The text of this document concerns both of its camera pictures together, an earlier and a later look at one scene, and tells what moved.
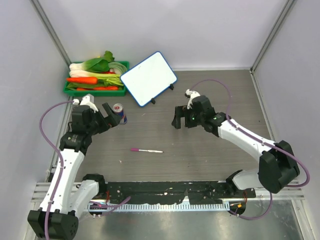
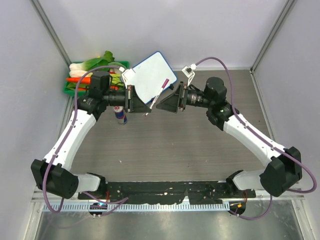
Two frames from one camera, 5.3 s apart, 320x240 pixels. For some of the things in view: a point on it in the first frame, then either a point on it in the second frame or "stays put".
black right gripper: (182, 111) -> (179, 98)
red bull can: (118, 108) stays put
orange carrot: (92, 80) stays put
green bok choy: (83, 69) stays put
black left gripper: (107, 122) -> (133, 103)
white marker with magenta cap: (137, 149) -> (163, 86)
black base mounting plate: (195, 192) stays put
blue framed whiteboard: (149, 78) stays put
